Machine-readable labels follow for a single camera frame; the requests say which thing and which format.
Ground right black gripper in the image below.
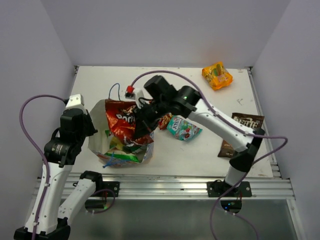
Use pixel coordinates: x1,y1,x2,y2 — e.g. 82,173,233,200
132,97,170,138

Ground small red snack packet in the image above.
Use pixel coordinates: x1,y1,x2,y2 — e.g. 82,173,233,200
158,113,173,130

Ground red Doritos chips bag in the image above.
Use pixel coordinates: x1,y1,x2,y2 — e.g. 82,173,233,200
104,99,154,146

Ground white patterned paper bag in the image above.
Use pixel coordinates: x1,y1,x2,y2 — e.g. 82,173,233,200
88,90,154,168

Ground light green chips bag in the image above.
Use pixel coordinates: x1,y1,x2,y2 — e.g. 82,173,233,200
104,130,142,163

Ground teal Foxy candy bag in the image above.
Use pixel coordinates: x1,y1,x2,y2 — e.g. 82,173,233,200
167,115,202,141

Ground yellow orange snack bag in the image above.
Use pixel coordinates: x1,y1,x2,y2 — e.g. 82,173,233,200
202,61,233,91

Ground brown Kettle sea salt bag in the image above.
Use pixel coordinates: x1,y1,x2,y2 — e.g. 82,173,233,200
217,112,265,159

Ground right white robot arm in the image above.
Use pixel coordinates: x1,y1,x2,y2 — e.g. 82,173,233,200
133,75,265,197

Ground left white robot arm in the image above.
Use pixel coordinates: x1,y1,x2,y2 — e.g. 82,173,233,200
13,108,104,240

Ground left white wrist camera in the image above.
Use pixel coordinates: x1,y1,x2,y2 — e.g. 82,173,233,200
65,94,85,110

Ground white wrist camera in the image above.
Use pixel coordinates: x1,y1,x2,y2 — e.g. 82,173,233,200
65,94,85,110
124,85,144,108

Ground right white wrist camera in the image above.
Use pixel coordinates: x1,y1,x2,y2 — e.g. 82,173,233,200
124,85,144,108

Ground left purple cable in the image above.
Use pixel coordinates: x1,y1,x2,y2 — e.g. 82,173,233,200
19,94,69,240

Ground left black base bracket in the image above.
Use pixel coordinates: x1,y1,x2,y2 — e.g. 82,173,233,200
91,181,120,198

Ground black base bracket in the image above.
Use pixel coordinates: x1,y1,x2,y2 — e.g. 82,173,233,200
206,179,253,198
91,181,120,198

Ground right black base bracket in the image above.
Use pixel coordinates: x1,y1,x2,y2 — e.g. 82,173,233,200
206,179,253,198

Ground aluminium mounting rail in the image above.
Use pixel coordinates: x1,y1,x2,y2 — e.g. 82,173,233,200
34,172,296,201

